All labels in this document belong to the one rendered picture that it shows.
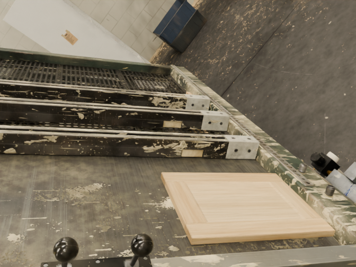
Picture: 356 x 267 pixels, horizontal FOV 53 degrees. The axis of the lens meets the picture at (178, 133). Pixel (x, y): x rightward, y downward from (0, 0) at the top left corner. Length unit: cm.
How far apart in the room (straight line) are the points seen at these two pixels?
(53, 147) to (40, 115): 28
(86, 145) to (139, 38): 497
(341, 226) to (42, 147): 89
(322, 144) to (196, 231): 170
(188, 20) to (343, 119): 314
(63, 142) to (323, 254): 79
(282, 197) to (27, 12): 390
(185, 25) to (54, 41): 176
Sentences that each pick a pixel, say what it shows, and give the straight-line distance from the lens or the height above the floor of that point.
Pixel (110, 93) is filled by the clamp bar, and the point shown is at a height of 134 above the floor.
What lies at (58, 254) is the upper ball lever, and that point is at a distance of 59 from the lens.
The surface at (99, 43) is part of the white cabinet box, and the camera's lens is 459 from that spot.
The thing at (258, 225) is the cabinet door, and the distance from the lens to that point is 96.
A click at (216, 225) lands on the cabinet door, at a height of 117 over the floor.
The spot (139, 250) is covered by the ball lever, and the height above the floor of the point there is 145.
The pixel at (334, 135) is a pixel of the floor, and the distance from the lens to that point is 245.
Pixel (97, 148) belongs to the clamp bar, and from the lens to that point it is 118.
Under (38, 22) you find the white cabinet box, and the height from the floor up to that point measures 174.
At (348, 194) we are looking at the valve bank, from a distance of 128.
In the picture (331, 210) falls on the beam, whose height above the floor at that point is 89.
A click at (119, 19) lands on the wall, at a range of 599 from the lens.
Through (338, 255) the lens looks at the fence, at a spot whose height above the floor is 98.
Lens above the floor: 176
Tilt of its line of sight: 27 degrees down
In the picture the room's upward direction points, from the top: 56 degrees counter-clockwise
